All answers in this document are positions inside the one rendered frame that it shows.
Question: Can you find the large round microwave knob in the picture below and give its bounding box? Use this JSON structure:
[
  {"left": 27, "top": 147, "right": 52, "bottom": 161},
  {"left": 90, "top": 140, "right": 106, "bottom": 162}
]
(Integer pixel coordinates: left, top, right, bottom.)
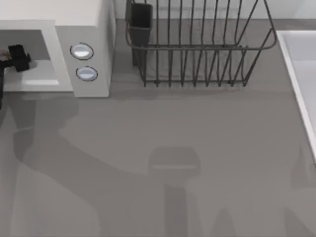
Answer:
[{"left": 70, "top": 42, "right": 95, "bottom": 61}]

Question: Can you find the small round microwave knob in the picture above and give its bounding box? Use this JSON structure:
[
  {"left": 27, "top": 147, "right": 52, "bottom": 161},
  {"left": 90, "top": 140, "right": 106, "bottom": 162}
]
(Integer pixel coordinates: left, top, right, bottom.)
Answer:
[{"left": 75, "top": 66, "right": 99, "bottom": 82}]

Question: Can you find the pale microwave oven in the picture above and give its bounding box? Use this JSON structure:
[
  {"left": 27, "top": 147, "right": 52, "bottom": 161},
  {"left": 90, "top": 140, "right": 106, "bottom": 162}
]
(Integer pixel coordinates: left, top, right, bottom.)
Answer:
[{"left": 0, "top": 0, "right": 117, "bottom": 98}]

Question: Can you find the dark grey cutlery holder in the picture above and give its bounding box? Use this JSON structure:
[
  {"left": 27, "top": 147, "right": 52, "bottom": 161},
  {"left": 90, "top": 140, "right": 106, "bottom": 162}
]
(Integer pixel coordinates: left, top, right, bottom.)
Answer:
[{"left": 125, "top": 1, "right": 154, "bottom": 68}]

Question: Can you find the white sink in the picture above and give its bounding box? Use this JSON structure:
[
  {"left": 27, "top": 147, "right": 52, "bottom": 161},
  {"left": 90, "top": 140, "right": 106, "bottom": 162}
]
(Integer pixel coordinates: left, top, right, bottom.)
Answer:
[{"left": 276, "top": 30, "right": 316, "bottom": 165}]

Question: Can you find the dark wire dish rack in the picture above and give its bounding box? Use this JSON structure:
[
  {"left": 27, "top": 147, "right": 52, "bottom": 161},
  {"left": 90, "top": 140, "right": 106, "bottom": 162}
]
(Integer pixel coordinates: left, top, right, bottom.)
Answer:
[{"left": 125, "top": 0, "right": 277, "bottom": 88}]

